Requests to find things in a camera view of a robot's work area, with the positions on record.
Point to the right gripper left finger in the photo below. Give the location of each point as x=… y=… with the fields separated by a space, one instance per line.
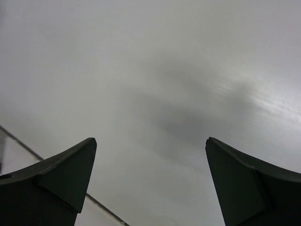
x=50 y=192

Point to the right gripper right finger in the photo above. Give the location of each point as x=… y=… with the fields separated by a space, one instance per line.
x=252 y=192

